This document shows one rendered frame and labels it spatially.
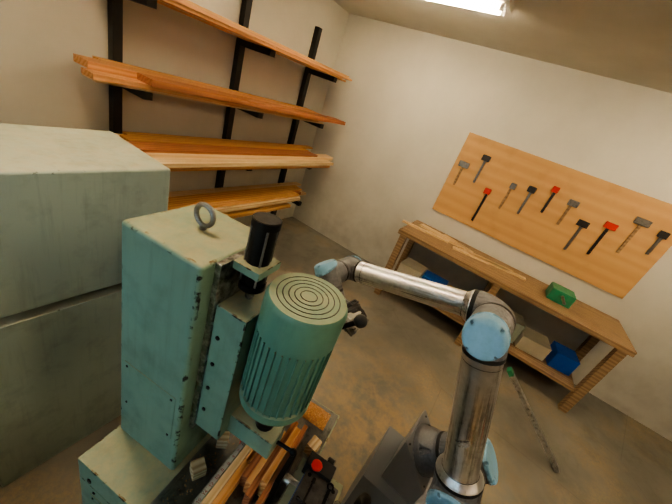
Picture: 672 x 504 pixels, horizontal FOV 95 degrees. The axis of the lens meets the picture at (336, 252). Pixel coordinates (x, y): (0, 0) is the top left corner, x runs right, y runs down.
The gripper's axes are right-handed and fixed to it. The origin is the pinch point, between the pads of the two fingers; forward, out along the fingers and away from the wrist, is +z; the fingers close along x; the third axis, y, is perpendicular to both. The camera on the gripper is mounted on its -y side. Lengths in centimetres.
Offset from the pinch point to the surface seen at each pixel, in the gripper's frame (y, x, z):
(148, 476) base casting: -69, 10, -10
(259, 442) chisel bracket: -35.1, 12.3, 3.1
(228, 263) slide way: -17.9, -31.9, 20.2
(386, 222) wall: 138, 6, -297
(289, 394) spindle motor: -20.1, -1.8, 19.7
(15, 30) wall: -74, -199, -115
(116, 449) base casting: -75, 0, -15
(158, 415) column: -55, -5, -4
